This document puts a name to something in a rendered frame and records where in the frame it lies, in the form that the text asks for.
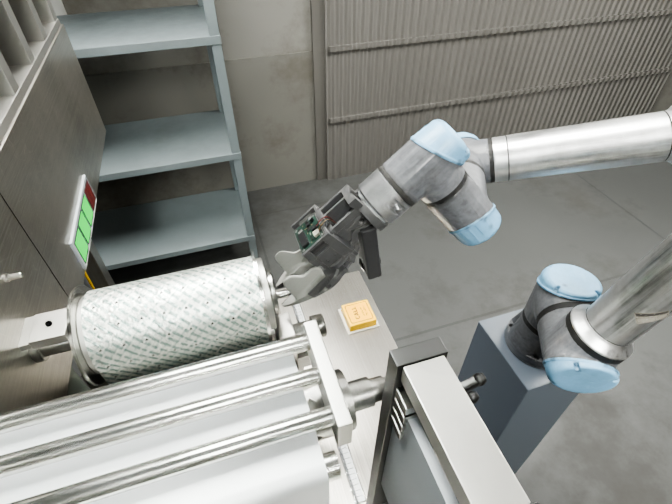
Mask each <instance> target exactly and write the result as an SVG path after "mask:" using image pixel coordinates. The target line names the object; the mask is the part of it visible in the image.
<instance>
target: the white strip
mask: <svg viewBox="0 0 672 504"><path fill-rule="evenodd" d="M340 478H342V475H341V469H340V465H339V462H338V458H337V455H336V453H335V450H331V451H328V452H325V453H322V452H321V448H320V445H319V444H317V445H314V446H311V447H307V448H304V449H301V450H298V451H295V452H292V453H289V454H286V455H283V456H280V457H277V458H274V459H271V460H268V461H264V462H261V463H258V464H255V465H252V466H249V467H246V468H243V469H240V470H237V471H234V472H231V473H228V474H224V475H221V476H218V477H215V478H212V479H209V480H206V481H203V482H200V483H197V484H194V485H191V486H188V487H184V488H181V489H178V490H175V491H172V492H169V493H166V494H163V495H160V496H157V497H154V498H151V499H148V500H144V501H141V502H138V503H135V504H330V495H329V482H331V481H334V480H337V479H340Z"/></svg>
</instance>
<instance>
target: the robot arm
mask: <svg viewBox="0 0 672 504"><path fill-rule="evenodd" d="M410 138H411V139H410V140H409V141H408V142H407V143H406V144H405V145H403V146H402V147H401V148H400V149H399V150H398V151H397V152H396V153H395V154H393V155H392V156H391V157H390V158H389V159H388V160H387V161H386V162H385V163H384V164H382V165H381V166H380V167H379V169H378V168H377V169H376V170H375V171H374V172H373V173H372V174H371V175H370V176H368V177H367V178H366V179H365V180H364V181H363V182H362V183H361V184H360V185H359V190H358V189H356V190H355V191H354V190H353V189H352V188H351V187H350V186H349V185H345V186H344V187H343V188H342V189H341V190H340V191H339V192H338V193H337V194H336V195H335V196H333V197H332V198H331V199H330V200H329V201H328V202H327V203H326V204H325V205H324V206H323V207H321V208H319V207H318V206H316V205H315V204H314V205H313V206H312V207H311V208H310V209H309V210H308V211H307V212H306V213H305V214H304V215H302V216H301V217H300V218H299V219H298V220H297V221H296V222H295V223H294V224H293V225H292V226H291V228H293V229H294V231H293V233H294V236H295V238H296V241H297V243H298V246H299V250H298V251H296V252H288V251H280V252H278V253H277V254H276V255H275V260H276V261H277V262H278V263H279V264H280V266H281V267H282V268H283V269H284V270H285V272H284V273H283V274H282V276H281V277H280V279H279V281H278V283H277V284H276V287H277V288H282V287H285V288H286V289H287V290H288V291H289V292H290V293H291V294H292V295H289V296H288V298H287V299H286V300H285V301H284V302H283V303H282V304H281V305H282V306H284V307H288V306H293V305H296V304H299V303H302V302H305V301H307V300H309V299H311V298H316V297H318V296H319V295H321V294H323V293H325V292H327V291H329V290H330V289H332V288H333V287H334V286H335V285H336V284H337V283H338V282H339V281H340V280H341V278H342V277H343V276H344V274H345V273H347V272H348V271H349V270H348V268H349V267H350V266H351V264H352V263H355V259H356V256H357V255H358V254H359V265H360V268H361V269H362V270H363V271H364V272H365V273H366V275H367V277H368V279H369V280H371V279H374V278H377V277H380V276H381V275H382V272H381V258H380V254H379V245H378V237H377V229H378V230H380V231H382V230H383V229H384V228H385V227H386V226H388V223H393V222H394V221H395V220H396V219H397V218H399V217H400V216H401V215H402V214H403V213H404V212H406V211H407V210H408V209H409V208H410V207H412V206H413V205H414V204H416V203H417V202H418V201H419V200H422V201H423V202H424V203H425V205H426V206H427V207H428V208H429V209H430V210H431V211H432V212H433V214H434V215H435V216H436V217H437V218H438V219H439V220H440V221H441V222H442V224H443V225H444V226H445V227H446V228H447V229H448V232H449V233H450V234H453V235H454V236H455V237H456V238H457V239H458V240H459V241H460V242H461V243H462V244H464V245H467V246H474V245H478V244H480V243H483V242H484V241H487V240H488V239H490V238H491V237H492V236H493V235H494V234H495V233H496V232H497V230H498V229H499V227H500V224H501V215H500V213H499V212H498V211H497V209H496V208H495V204H494V203H491V201H490V200H489V198H488V196H487V188H486V183H493V182H501V181H509V180H518V179H526V178H534V177H542V176H550V175H558V174H567V173H575V172H583V171H591V170H599V169H608V168H616V167H624V166H632V165H640V164H648V163H657V162H665V161H668V162H669V163H670V164H672V105H671V106H670V107H669V108H668V110H666V111H659V112H653V113H646V114H640V115H634V116H627V117H621V118H614V119H608V120H601V121H595V122H589V123H582V124H576V125H569V126H563V127H556V128H550V129H543V130H537V131H531V132H524V133H518V134H511V135H505V136H498V137H492V138H487V139H480V140H479V139H478V138H477V137H476V136H475V135H473V134H470V133H467V132H459V133H456V132H455V131H454V130H453V129H452V128H451V127H450V126H449V125H448V124H447V123H446V122H444V121H443V120H440V119H436V120H433V121H431V122H430V123H429V124H428V125H426V126H425V127H423V128H422V129H421V130H420V131H419V132H417V133H416V134H415V135H413V136H411V137H410ZM309 213H311V214H312V215H311V216H310V217H309V218H308V219H306V220H305V221H304V222H303V223H302V224H301V225H300V224H299V222H300V221H301V220H303V219H304V218H305V217H306V216H307V215H308V214H309ZM357 250H358V251H359V252H358V251H357ZM319 266H321V267H323V268H324V269H325V270H324V271H322V269H321V267H319ZM308 269H309V270H308ZM306 270H308V271H307V272H306V273H305V274H304V275H302V274H303V273H304V272H305V271H306ZM601 293H602V285H601V283H600V281H599V280H598V279H597V278H596V277H595V276H594V275H593V274H591V273H590V272H588V271H586V270H584V269H582V268H580V267H577V266H573V265H569V264H553V265H550V266H548V267H546V268H545V269H544V270H543V271H542V272H541V274H540V276H538V277H537V282H536V284H535V286H534V288H533V290H532V292H531V295H530V297H529V299H528V301H527V303H526V305H525V307H524V309H523V310H522V311H520V312H519V313H518V314H516V315H515V316H514V317H513V318H512V319H511V320H510V321H509V323H508V325H507V327H506V329H505V341H506V344H507V346H508V348H509V349H510V351H511V352H512V353H513V354H514V355H515V356H516V357H517V358H518V359H519V360H521V361H522V362H524V363H525V364H527V365H529V366H532V367H534V368H538V369H543V370H545V371H546V375H547V378H548V379H549V381H550V382H551V383H552V384H554V385H555V386H557V387H559V388H561V389H564V390H567V391H571V392H577V393H597V392H603V391H607V390H610V389H612V388H614V387H615V386H616V385H617V384H618V383H619V376H620V373H619V371H618V370H617V366H618V365H619V364H620V363H622V362H623V361H625V360H626V359H628V358H629V357H630V356H631V355H632V353H633V350H634V346H633V342H634V341H635V340H637V339H638V338H639V337H641V336H642V335H644V334H645V333H646V332H648V331H649V330H651V329H652V328H653V327H655V326H656V325H658V324H659V323H660V322H662V321H663V320H664V319H666V318H667V317H669V316H670V315H671V314H672V233H671V234H670V235H669V236H668V237H667V238H666V239H665V240H664V241H662V242H661V243H660V244H659V245H658V246H657V247H656V248H655V249H653V250H652V251H651V252H650V253H649V254H648V255H647V256H646V257H644V258H643V259H642V260H641V261H640V262H639V263H638V264H637V265H635V266H634V267H633V268H632V269H631V270H630V271H629V272H628V273H626V274H625V275H624V276H623V277H622V278H621V279H620V280H619V281H617V282H616V283H615V284H614V285H613V286H612V287H611V288H609V289H608V290H607V291H606V292H605V293H604V294H603V295H602V296H601Z"/></svg>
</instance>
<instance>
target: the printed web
mask: <svg viewBox="0 0 672 504"><path fill-rule="evenodd" d="M81 321H82V330H83V336H84V341H85V345H86V348H87V351H88V354H89V357H90V359H91V361H92V363H93V365H94V367H95V368H96V369H97V371H98V372H99V373H100V374H101V376H102V377H103V378H104V379H105V381H106V382H107V383H108V384H109V385H111V384H115V383H119V382H123V381H126V380H130V379H134V378H138V377H142V376H145V375H149V374H153V373H157V372H161V371H164V370H168V369H172V368H176V367H180V366H184V365H187V364H191V363H195V362H199V361H203V360H206V359H210V358H214V357H218V356H222V355H225V354H229V353H233V352H237V351H241V350H244V349H248V348H252V347H256V346H260V345H264V344H267V343H270V340H269V336H268V330H267V325H266V320H265V315H264V310H263V305H262V301H261V296H260V292H259V287H258V283H257V279H256V274H255V270H254V266H253V263H252V259H251V256H249V257H244V258H240V259H235V260H230V261H226V262H221V263H216V264H212V265H207V266H202V267H198V268H193V269H188V270H183V271H179V272H174V273H169V274H165V275H160V276H155V277H151V278H146V279H141V280H137V281H132V282H127V283H123V284H118V285H113V286H109V287H104V288H99V289H95V290H90V291H88V292H87V293H86V294H85V296H84V298H83V302H82V309H81Z"/></svg>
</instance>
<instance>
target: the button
mask: <svg viewBox="0 0 672 504"><path fill-rule="evenodd" d="M341 311H342V314H343V316H344V319H345V321H346V323H347V326H348V328H349V330H350V332H352V331H355V330H359V329H363V328H367V327H370V326H374V325H376V320H377V319H376V317H375V315H374V313H373V311H372V309H371V307H370V305H369V303H368V301H367V300H362V301H358V302H354V303H350V304H346V305H342V307H341Z"/></svg>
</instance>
